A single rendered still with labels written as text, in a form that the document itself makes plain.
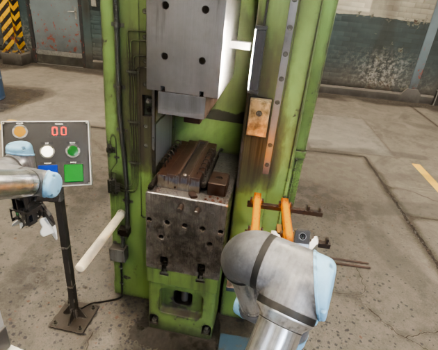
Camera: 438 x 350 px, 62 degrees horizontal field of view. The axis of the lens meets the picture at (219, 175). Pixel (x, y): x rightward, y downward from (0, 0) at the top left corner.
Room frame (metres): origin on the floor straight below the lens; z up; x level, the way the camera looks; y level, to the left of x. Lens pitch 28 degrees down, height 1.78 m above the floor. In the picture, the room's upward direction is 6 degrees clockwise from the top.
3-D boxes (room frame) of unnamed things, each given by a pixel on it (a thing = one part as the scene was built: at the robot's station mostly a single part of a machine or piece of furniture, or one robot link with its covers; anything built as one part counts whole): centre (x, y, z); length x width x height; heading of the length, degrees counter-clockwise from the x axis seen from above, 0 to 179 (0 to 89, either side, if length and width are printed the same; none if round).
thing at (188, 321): (1.65, 0.10, 0.23); 0.55 x 0.37 x 0.47; 173
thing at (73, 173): (1.34, 0.62, 1.01); 0.07 x 0.05 x 0.07; 108
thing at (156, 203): (1.65, 0.10, 0.69); 0.56 x 0.38 x 0.45; 173
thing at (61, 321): (1.44, 0.75, 0.05); 0.22 x 0.22 x 0.09; 83
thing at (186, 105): (1.65, 0.15, 1.32); 0.42 x 0.20 x 0.10; 173
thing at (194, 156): (1.65, 0.13, 0.99); 0.42 x 0.05 x 0.01; 173
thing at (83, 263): (1.40, 0.54, 0.62); 0.44 x 0.05 x 0.05; 173
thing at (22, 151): (0.99, 0.62, 1.23); 0.09 x 0.08 x 0.11; 171
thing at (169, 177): (1.65, 0.15, 0.96); 0.42 x 0.20 x 0.09; 173
